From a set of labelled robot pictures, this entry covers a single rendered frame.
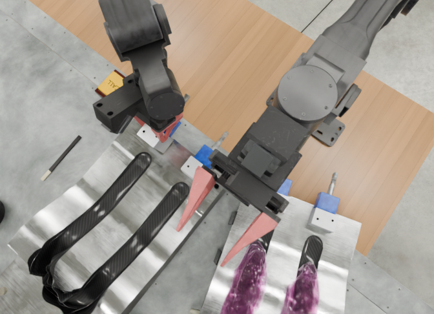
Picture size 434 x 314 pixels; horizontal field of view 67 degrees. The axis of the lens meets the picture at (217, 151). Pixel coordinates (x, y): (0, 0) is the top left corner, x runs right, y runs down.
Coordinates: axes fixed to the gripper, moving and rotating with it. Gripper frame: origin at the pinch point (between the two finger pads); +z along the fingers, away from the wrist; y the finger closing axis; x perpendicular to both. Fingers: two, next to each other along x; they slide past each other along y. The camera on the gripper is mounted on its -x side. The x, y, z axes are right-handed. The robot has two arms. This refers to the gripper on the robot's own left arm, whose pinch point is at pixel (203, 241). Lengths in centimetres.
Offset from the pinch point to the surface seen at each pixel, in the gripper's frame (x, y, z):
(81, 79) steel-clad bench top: 40, -53, -11
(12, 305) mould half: 33, -25, 36
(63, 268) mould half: 25.6, -19.4, 21.7
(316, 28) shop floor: 123, -25, -120
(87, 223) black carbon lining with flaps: 29.4, -22.8, 13.6
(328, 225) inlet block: 31.7, 17.4, -16.1
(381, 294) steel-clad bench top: 40, 36, -12
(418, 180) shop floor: 122, 61, -77
